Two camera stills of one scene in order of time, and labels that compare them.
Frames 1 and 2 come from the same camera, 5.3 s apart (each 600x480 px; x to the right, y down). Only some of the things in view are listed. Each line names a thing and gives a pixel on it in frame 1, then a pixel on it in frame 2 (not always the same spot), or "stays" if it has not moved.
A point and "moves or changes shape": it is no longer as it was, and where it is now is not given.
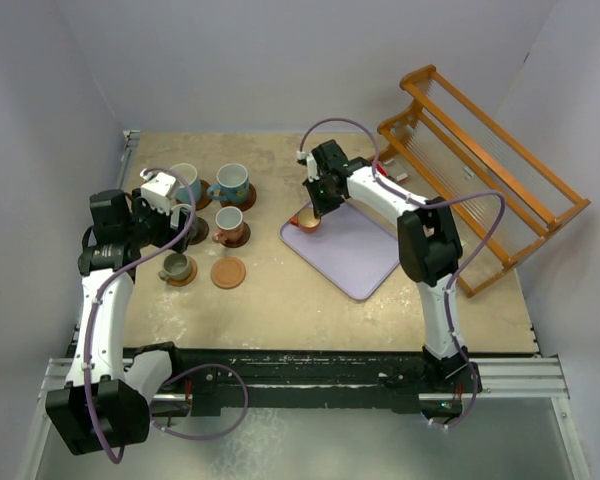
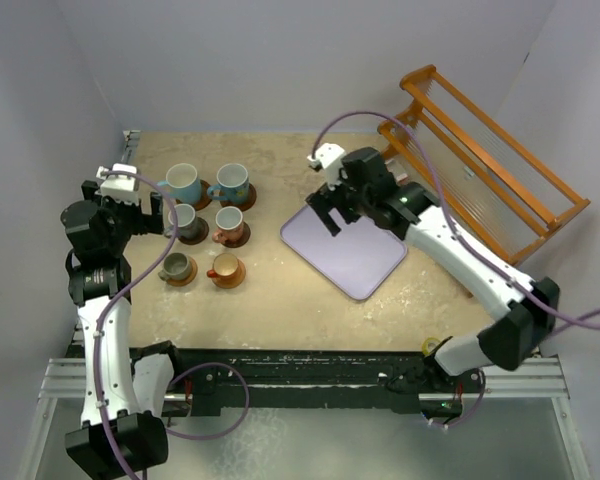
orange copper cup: [307, 220] to [225, 267]
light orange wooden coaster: [228, 273] stays
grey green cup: [176, 266] stays
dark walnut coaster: [202, 232] stays
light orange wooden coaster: [189, 278] stays
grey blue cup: [198, 232] moves or changes shape
